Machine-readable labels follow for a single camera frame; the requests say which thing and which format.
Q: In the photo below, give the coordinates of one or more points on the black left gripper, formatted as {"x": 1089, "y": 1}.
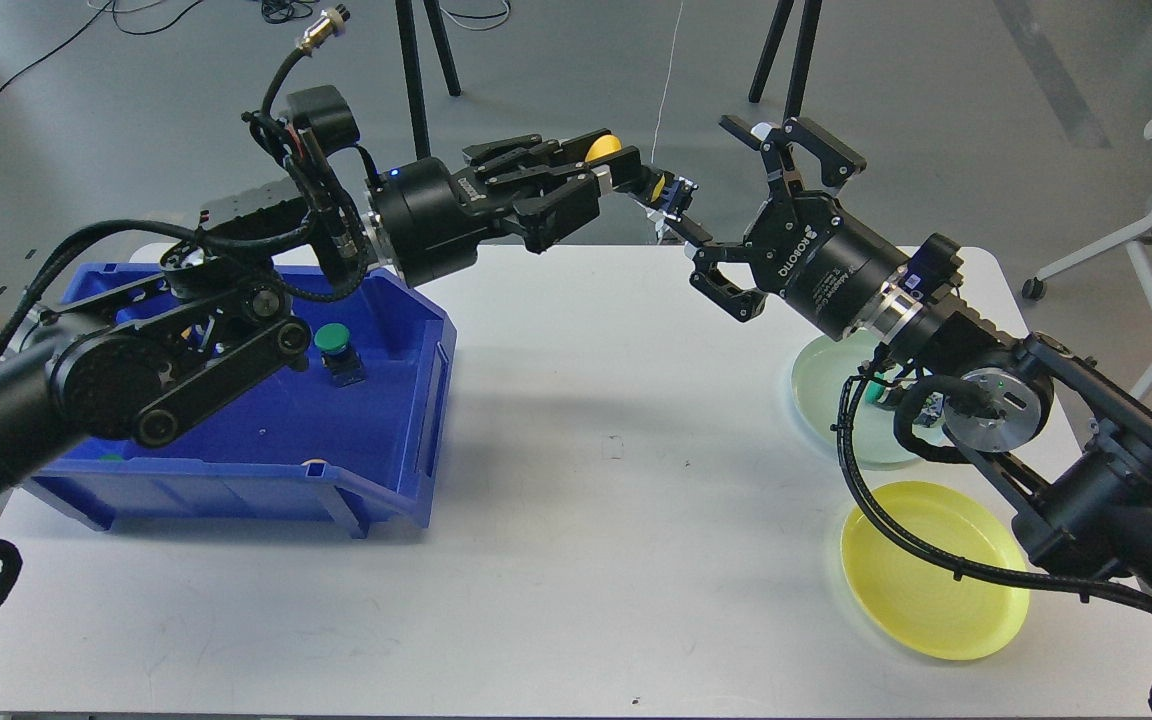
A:
{"x": 434, "y": 221}

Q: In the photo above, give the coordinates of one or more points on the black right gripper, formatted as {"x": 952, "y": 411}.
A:
{"x": 821, "y": 265}

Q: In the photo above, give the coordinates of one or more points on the yellow push button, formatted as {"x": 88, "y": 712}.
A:
{"x": 663, "y": 195}

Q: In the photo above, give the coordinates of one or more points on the green push button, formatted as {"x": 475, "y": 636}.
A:
{"x": 888, "y": 397}
{"x": 338, "y": 356}

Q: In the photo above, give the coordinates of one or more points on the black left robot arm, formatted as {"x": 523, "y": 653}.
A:
{"x": 141, "y": 330}

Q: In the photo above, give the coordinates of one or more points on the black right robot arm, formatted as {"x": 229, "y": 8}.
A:
{"x": 1069, "y": 450}

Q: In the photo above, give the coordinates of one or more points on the light green plate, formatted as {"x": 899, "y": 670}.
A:
{"x": 816, "y": 381}

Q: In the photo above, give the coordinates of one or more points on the yellow plate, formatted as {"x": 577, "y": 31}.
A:
{"x": 920, "y": 605}

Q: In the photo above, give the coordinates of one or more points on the grey power adapter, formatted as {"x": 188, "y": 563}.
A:
{"x": 665, "y": 235}

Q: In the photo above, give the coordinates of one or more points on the blue plastic bin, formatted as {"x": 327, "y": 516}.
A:
{"x": 297, "y": 447}

